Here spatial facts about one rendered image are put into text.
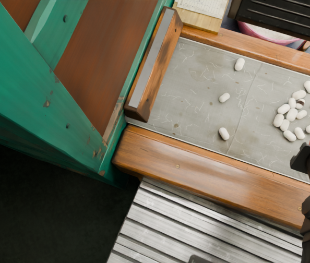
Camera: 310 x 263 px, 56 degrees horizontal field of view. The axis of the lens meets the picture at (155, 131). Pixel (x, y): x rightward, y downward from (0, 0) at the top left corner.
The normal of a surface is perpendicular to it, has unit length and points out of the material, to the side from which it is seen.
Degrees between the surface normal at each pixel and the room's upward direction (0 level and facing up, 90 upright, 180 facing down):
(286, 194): 0
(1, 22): 90
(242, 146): 0
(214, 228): 0
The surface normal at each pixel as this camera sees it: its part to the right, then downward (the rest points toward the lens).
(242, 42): 0.00, -0.25
